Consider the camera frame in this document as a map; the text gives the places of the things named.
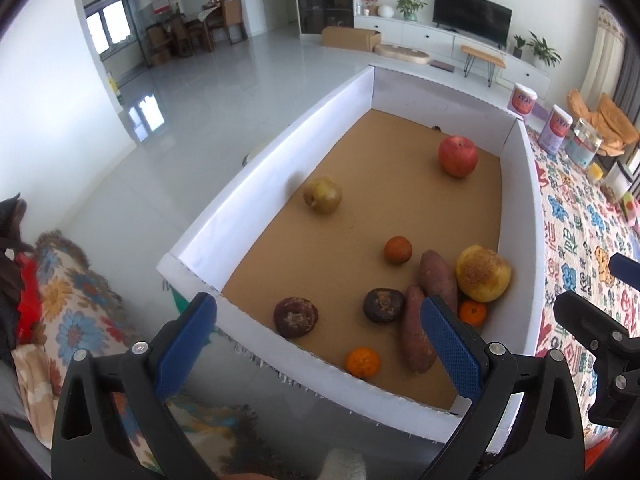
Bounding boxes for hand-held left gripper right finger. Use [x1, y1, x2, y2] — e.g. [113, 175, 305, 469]
[420, 295, 586, 480]

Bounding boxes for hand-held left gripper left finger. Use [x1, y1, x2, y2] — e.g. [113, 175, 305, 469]
[50, 291, 218, 480]

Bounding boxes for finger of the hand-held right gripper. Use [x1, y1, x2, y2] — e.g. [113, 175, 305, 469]
[553, 290, 640, 428]
[609, 252, 640, 288]

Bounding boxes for dark spotted fruit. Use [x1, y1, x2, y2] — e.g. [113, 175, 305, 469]
[363, 288, 406, 324]
[273, 296, 319, 339]

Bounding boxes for yellow pear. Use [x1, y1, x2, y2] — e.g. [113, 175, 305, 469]
[455, 245, 513, 303]

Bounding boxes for bright orange mandarin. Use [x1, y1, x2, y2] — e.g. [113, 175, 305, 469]
[346, 347, 381, 379]

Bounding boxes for reddish orange mandarin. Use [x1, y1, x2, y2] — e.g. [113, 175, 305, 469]
[384, 236, 414, 265]

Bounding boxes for white cardboard box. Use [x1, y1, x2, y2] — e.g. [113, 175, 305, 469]
[156, 65, 546, 453]

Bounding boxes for red apple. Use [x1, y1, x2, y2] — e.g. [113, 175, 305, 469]
[438, 135, 479, 179]

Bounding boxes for greenish brown kiwi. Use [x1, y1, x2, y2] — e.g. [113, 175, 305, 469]
[302, 176, 344, 216]

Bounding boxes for small orange mandarin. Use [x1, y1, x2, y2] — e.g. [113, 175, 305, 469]
[458, 300, 487, 328]

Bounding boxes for sweet potato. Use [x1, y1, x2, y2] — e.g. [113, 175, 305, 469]
[417, 250, 459, 311]
[398, 285, 443, 374]

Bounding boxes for pink snack bag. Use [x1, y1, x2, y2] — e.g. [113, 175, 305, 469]
[620, 195, 640, 226]

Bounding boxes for printed woven tablecloth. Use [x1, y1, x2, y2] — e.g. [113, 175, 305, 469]
[525, 127, 640, 451]

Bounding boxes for clear plastic jar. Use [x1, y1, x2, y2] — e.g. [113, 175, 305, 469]
[604, 160, 636, 203]

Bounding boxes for floral blanket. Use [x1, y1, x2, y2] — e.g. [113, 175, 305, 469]
[10, 230, 281, 480]

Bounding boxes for blue label glass jar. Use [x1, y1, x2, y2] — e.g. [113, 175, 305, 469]
[567, 118, 603, 168]

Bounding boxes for orange cushioned chair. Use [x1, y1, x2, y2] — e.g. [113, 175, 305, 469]
[566, 89, 640, 157]

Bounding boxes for pink tin can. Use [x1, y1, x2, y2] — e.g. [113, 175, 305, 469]
[507, 83, 538, 118]
[542, 105, 573, 156]

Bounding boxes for white fluffy object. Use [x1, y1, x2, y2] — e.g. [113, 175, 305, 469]
[317, 447, 368, 480]

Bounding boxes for dark red clothing pile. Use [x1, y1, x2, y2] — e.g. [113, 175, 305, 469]
[0, 192, 38, 361]

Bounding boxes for grey curtain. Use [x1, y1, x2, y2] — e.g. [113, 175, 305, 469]
[612, 30, 640, 111]

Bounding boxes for cream standing air conditioner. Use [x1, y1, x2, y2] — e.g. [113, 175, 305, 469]
[580, 5, 628, 106]

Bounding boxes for leafy potted plant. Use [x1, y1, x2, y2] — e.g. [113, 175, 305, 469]
[527, 31, 562, 67]

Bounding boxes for wooden hairpin leg bench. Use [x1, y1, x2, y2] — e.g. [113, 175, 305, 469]
[460, 45, 507, 86]

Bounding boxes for black television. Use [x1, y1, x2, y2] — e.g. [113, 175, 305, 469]
[433, 0, 513, 43]

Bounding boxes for round wooden board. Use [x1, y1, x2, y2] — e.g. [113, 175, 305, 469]
[375, 43, 431, 66]

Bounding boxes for white television cabinet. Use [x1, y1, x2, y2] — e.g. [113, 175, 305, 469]
[352, 14, 553, 96]

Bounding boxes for wooden dining table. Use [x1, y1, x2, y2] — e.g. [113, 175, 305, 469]
[182, 7, 223, 53]

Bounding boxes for brown cardboard box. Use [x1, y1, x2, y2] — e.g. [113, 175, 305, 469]
[321, 26, 382, 53]

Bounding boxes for balcony glass door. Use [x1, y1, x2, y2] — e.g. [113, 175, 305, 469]
[85, 0, 133, 56]

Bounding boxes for wooden dining chair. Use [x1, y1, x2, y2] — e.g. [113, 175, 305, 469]
[220, 0, 249, 45]

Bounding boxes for green pot plant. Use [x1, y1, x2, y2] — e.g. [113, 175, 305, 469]
[397, 0, 428, 22]

